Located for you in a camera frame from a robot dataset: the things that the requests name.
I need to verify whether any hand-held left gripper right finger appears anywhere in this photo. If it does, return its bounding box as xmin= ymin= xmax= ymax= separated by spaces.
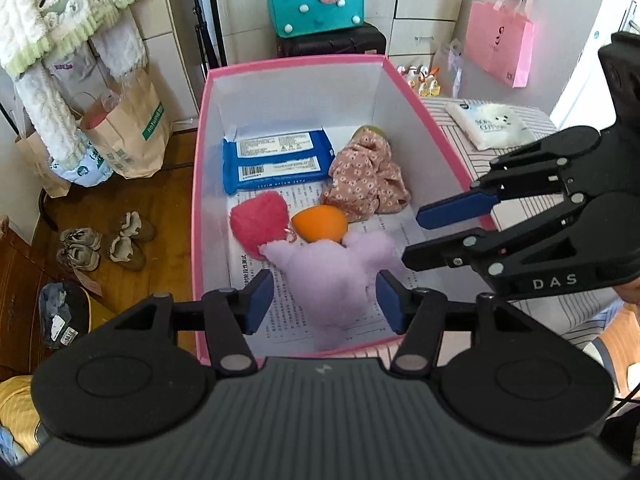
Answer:
xmin=376 ymin=269 xmax=538 ymax=376

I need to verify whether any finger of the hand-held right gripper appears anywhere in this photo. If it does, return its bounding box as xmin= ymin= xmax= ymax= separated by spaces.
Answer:
xmin=401 ymin=192 xmax=588 ymax=281
xmin=416 ymin=126 xmax=603 ymax=231

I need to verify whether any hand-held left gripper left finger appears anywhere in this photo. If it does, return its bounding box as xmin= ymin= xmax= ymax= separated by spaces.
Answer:
xmin=114 ymin=269 xmax=275 ymax=378

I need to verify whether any purple plush toy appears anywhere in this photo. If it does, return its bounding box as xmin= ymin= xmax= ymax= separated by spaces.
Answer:
xmin=260 ymin=230 xmax=408 ymax=353

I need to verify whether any red fluffy pompom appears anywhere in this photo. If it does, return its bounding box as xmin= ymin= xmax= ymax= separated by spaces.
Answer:
xmin=229 ymin=194 xmax=292 ymax=261

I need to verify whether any pink floral cloth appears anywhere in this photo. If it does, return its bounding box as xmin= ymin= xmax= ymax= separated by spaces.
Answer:
xmin=320 ymin=135 xmax=412 ymax=223

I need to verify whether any blue wet wipes pack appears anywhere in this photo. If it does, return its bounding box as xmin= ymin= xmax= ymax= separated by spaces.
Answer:
xmin=222 ymin=130 xmax=335 ymax=171
xmin=223 ymin=156 xmax=331 ymax=196

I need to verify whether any pink storage box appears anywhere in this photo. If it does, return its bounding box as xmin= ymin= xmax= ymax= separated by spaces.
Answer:
xmin=191 ymin=54 xmax=498 ymax=366

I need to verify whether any white tissue pack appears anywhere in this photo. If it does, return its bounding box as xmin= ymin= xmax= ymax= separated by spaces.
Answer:
xmin=445 ymin=101 xmax=537 ymax=152

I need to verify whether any striped bed sheet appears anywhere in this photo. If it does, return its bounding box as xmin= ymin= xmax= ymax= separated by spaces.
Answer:
xmin=420 ymin=97 xmax=640 ymax=351

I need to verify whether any orange ball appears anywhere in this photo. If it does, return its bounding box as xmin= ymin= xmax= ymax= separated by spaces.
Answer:
xmin=291 ymin=205 xmax=349 ymax=246

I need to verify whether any small bottles group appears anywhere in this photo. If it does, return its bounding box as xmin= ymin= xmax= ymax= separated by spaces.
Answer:
xmin=397 ymin=64 xmax=443 ymax=97

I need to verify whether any brown fleece shoe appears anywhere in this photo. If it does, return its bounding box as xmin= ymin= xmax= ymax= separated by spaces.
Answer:
xmin=120 ymin=211 xmax=157 ymax=242
xmin=107 ymin=234 xmax=147 ymax=271

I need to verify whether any clear plastic bag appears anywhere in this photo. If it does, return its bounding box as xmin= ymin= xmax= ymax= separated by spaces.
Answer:
xmin=440 ymin=37 xmax=467 ymax=98

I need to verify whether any pink paper bag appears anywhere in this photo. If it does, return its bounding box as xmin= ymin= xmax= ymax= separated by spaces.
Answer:
xmin=465 ymin=0 xmax=536 ymax=88

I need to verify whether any grey sneaker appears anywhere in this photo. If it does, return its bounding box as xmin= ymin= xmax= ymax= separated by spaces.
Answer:
xmin=56 ymin=244 xmax=101 ymax=272
xmin=59 ymin=227 xmax=103 ymax=252

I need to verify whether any black trash bin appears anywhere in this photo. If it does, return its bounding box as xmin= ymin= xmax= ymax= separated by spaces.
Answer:
xmin=37 ymin=280 xmax=92 ymax=348

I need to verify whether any black suitcase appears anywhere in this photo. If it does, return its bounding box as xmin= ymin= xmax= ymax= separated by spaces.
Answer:
xmin=276 ymin=22 xmax=388 ymax=58

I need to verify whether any large brown paper bag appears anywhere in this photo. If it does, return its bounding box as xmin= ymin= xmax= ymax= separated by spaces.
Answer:
xmin=80 ymin=67 xmax=172 ymax=179

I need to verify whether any white and green plastic bag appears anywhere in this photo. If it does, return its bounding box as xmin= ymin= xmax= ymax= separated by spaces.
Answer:
xmin=50 ymin=145 xmax=115 ymax=188

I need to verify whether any yellow cloth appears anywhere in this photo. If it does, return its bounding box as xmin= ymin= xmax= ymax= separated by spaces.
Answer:
xmin=0 ymin=375 xmax=48 ymax=446

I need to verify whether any small brown paper bag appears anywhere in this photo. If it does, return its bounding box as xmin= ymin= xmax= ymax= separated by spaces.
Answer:
xmin=14 ymin=130 xmax=73 ymax=198

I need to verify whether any white bag with purple print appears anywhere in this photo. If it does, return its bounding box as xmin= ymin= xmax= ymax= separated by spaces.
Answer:
xmin=42 ymin=50 xmax=97 ymax=92

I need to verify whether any white and green knit cardigan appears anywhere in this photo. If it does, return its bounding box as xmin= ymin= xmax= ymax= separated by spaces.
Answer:
xmin=0 ymin=0 xmax=149 ymax=171

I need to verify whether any dark upright frame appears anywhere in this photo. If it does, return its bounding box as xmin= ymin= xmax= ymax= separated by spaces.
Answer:
xmin=186 ymin=0 xmax=224 ymax=79

